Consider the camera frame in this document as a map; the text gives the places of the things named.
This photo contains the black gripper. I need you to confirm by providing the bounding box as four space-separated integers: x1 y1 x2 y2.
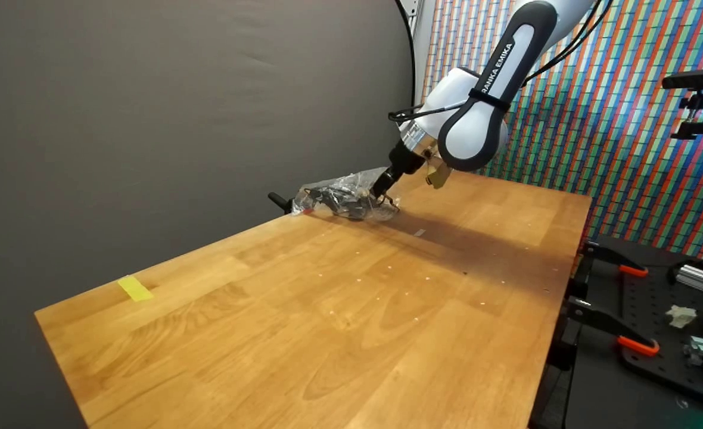
368 142 429 200

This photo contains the grey cable with black connectors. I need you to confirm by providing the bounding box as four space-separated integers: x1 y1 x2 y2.
347 189 399 225

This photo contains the clear plastic bag with labels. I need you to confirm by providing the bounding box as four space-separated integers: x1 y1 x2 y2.
291 168 405 225

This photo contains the black clamp with orange pad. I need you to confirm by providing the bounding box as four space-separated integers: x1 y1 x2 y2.
264 189 297 216

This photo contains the colourful patterned backdrop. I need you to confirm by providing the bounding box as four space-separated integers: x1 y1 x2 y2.
411 0 703 260

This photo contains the grey fabric backdrop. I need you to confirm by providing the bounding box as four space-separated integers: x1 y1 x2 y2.
0 0 417 429

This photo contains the yellow tape strip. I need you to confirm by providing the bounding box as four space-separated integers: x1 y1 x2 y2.
115 274 158 306

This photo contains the black perforated board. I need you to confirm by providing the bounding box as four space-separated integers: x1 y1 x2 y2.
551 236 703 429

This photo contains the small whitish tape piece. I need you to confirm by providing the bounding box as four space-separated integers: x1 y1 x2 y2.
666 306 697 329

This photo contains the white rectangular bar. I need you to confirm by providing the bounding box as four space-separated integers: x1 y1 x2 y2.
672 263 703 295

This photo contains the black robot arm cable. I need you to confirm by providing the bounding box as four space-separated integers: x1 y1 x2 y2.
514 0 609 88

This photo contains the short orange-handled black clamp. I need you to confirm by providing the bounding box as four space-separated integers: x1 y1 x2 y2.
584 241 652 281

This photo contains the long orange-handled black clamp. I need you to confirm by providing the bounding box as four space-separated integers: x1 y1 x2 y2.
566 295 663 360

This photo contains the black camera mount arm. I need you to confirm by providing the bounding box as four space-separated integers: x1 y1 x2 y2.
659 68 703 143

